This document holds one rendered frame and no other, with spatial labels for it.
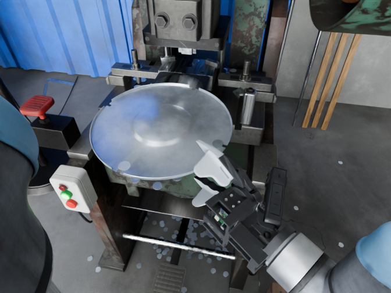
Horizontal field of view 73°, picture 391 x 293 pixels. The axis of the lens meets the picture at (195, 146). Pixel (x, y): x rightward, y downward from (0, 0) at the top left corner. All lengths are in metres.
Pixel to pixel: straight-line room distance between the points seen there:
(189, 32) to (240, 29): 0.31
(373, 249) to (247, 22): 0.73
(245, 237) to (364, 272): 0.15
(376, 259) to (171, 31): 0.53
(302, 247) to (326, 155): 1.38
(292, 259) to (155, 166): 0.26
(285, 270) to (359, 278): 0.10
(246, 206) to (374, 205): 1.26
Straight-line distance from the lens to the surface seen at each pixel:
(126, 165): 0.49
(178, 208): 0.98
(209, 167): 0.43
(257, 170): 0.67
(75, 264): 1.32
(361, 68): 2.16
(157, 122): 0.55
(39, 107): 0.74
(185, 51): 0.74
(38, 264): 0.19
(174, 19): 0.62
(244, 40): 0.92
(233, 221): 0.40
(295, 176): 1.57
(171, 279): 1.03
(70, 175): 0.73
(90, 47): 2.32
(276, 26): 0.99
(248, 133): 0.70
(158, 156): 0.50
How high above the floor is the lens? 1.13
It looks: 44 degrees down
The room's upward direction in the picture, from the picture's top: straight up
